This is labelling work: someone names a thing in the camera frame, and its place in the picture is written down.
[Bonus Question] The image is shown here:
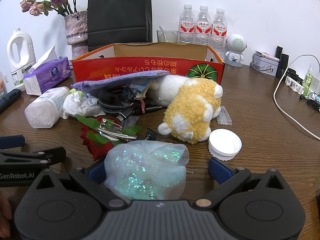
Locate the grey tin box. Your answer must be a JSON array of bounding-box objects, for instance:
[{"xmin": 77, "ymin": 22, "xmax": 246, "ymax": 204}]
[{"xmin": 250, "ymin": 51, "xmax": 280, "ymax": 77}]

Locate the purple fabric pouch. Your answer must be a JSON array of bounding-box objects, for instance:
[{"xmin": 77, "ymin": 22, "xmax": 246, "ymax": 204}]
[{"xmin": 71, "ymin": 70, "xmax": 177, "ymax": 91}]

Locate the red artificial rose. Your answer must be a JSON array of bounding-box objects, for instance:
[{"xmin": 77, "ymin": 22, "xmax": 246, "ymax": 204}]
[{"xmin": 76, "ymin": 114, "xmax": 142, "ymax": 161}]

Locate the pink mottled vase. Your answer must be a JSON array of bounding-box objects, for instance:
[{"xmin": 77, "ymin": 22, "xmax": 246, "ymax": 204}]
[{"xmin": 64, "ymin": 11, "xmax": 89, "ymax": 61}]

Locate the clear water bottle red label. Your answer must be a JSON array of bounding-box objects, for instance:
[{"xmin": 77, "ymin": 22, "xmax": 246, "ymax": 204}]
[
  {"xmin": 178, "ymin": 4, "xmax": 196, "ymax": 44},
  {"xmin": 211, "ymin": 8, "xmax": 228, "ymax": 58},
  {"xmin": 195, "ymin": 5, "xmax": 213, "ymax": 46}
]

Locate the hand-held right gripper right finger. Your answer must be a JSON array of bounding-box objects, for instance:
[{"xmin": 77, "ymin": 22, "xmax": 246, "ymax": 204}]
[{"xmin": 192, "ymin": 157, "xmax": 294, "ymax": 208}]

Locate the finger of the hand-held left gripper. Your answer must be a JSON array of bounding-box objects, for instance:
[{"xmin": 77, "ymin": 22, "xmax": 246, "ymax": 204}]
[
  {"xmin": 0, "ymin": 135, "xmax": 25, "ymax": 151},
  {"xmin": 0, "ymin": 147, "xmax": 67, "ymax": 168}
]

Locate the white power strip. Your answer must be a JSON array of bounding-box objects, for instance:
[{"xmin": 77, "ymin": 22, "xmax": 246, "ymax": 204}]
[{"xmin": 285, "ymin": 74, "xmax": 313, "ymax": 96}]

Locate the red cardboard box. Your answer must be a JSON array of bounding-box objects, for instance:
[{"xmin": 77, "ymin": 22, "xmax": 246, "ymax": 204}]
[{"xmin": 71, "ymin": 42, "xmax": 225, "ymax": 86}]

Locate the black paper bag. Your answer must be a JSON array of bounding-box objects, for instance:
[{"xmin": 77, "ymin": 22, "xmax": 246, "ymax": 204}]
[{"xmin": 87, "ymin": 0, "xmax": 153, "ymax": 53}]

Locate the white detergent jug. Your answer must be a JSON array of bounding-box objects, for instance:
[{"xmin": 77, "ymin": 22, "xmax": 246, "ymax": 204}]
[{"xmin": 7, "ymin": 28, "xmax": 37, "ymax": 92}]

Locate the white cable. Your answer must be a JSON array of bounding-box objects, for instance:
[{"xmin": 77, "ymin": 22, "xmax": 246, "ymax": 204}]
[{"xmin": 273, "ymin": 54, "xmax": 320, "ymax": 141}]

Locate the white robot figure speaker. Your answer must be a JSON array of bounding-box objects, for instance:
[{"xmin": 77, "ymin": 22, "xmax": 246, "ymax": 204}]
[{"xmin": 224, "ymin": 33, "xmax": 248, "ymax": 67}]

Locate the glass cup with spoon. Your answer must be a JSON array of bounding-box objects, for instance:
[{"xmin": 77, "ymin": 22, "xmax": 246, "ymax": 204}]
[{"xmin": 157, "ymin": 25, "xmax": 179, "ymax": 43}]

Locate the person's left hand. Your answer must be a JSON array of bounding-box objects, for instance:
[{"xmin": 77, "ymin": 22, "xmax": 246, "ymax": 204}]
[{"xmin": 0, "ymin": 194, "xmax": 13, "ymax": 240}]

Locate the clear cotton swab container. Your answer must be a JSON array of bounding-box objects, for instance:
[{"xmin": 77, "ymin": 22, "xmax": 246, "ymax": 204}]
[{"xmin": 24, "ymin": 86, "xmax": 71, "ymax": 129}]

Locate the purple tissue pack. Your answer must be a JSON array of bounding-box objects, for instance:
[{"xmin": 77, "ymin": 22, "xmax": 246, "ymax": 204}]
[{"xmin": 23, "ymin": 44, "xmax": 73, "ymax": 96}]

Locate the white charger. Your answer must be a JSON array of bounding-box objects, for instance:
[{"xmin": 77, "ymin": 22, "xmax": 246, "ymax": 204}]
[{"xmin": 310, "ymin": 76, "xmax": 320, "ymax": 96}]

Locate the small black candy wrapper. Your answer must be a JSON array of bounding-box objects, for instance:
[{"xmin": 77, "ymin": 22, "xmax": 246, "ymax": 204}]
[{"xmin": 146, "ymin": 128, "xmax": 158, "ymax": 141}]

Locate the crumpled white tissue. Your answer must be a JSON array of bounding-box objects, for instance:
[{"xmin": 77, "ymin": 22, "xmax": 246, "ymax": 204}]
[{"xmin": 62, "ymin": 91, "xmax": 101, "ymax": 119}]

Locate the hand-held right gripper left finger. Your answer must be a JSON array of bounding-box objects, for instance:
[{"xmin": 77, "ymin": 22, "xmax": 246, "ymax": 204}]
[{"xmin": 29, "ymin": 159, "xmax": 127, "ymax": 209}]

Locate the green spray bottle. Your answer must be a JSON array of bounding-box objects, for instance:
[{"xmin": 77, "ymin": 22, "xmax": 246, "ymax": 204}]
[{"xmin": 303, "ymin": 64, "xmax": 316, "ymax": 96}]

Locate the black upright device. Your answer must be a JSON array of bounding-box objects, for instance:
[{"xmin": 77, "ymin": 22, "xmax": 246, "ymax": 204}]
[{"xmin": 276, "ymin": 46, "xmax": 290, "ymax": 78}]

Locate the green shiny ball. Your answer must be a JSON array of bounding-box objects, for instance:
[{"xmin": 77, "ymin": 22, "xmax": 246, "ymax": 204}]
[{"xmin": 104, "ymin": 140, "xmax": 190, "ymax": 202}]

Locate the white jar lid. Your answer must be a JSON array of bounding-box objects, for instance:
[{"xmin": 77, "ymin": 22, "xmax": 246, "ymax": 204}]
[{"xmin": 208, "ymin": 129, "xmax": 242, "ymax": 161}]

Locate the black braided cable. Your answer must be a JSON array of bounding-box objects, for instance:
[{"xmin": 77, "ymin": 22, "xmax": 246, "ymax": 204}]
[{"xmin": 97, "ymin": 89, "xmax": 163, "ymax": 120}]

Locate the blue snack packet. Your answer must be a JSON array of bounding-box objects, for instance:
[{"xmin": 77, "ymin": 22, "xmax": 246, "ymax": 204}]
[{"xmin": 125, "ymin": 79, "xmax": 153, "ymax": 100}]

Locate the dark flat object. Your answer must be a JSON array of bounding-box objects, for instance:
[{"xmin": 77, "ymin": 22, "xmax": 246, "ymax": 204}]
[{"xmin": 0, "ymin": 88, "xmax": 22, "ymax": 114}]

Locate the silver metal hair clip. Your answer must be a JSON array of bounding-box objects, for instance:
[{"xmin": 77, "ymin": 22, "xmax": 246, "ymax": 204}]
[{"xmin": 96, "ymin": 119, "xmax": 138, "ymax": 141}]

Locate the yellow and white plush toy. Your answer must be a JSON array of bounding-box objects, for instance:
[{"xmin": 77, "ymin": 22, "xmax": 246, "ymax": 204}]
[{"xmin": 149, "ymin": 75, "xmax": 223, "ymax": 145}]

